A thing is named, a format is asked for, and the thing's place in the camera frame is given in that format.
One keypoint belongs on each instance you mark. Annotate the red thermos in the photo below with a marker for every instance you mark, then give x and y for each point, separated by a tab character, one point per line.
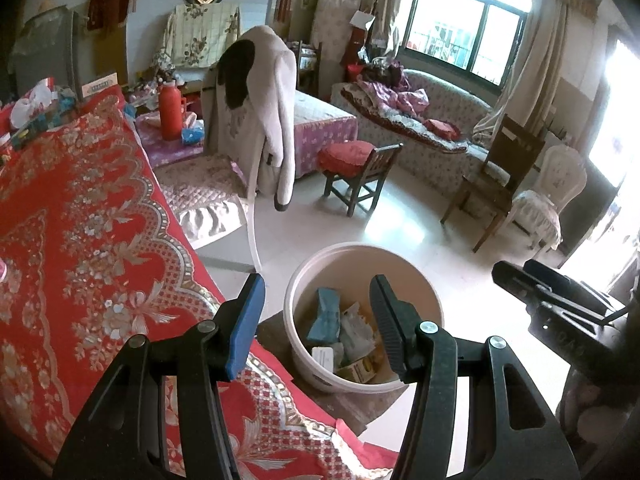
171	115

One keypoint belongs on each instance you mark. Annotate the cream floral cloth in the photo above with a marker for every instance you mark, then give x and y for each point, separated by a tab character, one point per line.
200	35

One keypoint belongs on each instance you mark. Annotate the blue plastic bag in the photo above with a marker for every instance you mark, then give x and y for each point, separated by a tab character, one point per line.
192	136

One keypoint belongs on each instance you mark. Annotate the cream curtain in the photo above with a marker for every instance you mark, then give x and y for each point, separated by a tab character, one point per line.
387	0
540	60

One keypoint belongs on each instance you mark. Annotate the small wooden stool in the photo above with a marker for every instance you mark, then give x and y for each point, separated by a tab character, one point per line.
380	160

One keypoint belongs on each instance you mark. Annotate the floral covered panel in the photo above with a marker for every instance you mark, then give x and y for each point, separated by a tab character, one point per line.
335	20

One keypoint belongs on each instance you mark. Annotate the white paper packet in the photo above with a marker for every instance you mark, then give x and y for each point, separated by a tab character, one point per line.
357	335

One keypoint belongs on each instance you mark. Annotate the white ornate chair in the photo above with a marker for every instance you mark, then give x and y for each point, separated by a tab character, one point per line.
565	170

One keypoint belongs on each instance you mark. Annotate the red sofa pillow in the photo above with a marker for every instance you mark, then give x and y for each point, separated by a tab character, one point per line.
442	130

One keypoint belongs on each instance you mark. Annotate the wooden chair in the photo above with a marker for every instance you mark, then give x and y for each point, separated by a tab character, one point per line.
307	60
520	145

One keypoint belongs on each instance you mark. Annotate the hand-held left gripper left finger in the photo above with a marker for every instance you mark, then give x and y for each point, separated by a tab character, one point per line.
245	330

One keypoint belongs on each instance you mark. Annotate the red floral tablecloth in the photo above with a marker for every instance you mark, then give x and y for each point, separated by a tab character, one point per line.
75	210

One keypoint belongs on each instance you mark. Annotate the beige plastic bucket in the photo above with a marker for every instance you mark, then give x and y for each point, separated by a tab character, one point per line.
310	280

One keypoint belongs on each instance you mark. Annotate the small white box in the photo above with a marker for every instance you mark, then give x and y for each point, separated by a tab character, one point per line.
327	357

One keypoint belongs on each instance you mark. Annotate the window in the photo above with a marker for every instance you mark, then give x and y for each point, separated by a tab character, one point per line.
450	25

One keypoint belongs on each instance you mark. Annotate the white plastic bag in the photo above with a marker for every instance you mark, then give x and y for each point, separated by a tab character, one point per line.
30	105

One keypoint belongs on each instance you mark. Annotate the person's right hand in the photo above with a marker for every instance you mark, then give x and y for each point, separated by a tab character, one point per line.
595	415

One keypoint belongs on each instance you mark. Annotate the blue packet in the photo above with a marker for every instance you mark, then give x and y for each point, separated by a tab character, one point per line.
325	315

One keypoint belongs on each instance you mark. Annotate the pink clothes pile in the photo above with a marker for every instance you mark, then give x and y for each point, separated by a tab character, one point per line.
400	102

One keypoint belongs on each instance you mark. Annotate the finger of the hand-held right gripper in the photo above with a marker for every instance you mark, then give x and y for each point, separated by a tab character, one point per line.
570	290
517	285

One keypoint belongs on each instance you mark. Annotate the pink floral covered table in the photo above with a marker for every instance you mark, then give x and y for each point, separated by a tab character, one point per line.
325	135

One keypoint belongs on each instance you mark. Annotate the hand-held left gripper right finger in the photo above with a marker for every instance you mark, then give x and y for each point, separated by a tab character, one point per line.
392	330

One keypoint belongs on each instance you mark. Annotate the tan cardboard carton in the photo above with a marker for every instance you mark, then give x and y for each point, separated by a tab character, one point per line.
362	371

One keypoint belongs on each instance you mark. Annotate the floral sofa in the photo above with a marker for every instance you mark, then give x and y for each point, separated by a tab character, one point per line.
450	95

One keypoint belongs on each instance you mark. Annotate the white printed box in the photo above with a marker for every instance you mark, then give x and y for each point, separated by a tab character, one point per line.
100	85

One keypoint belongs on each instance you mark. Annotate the red seat cushion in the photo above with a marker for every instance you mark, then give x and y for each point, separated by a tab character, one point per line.
345	157

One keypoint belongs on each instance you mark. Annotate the small pink covered table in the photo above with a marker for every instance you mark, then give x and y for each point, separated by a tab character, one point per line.
160	152

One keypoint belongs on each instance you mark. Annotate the grey fleece jacket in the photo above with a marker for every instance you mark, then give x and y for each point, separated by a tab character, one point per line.
270	110

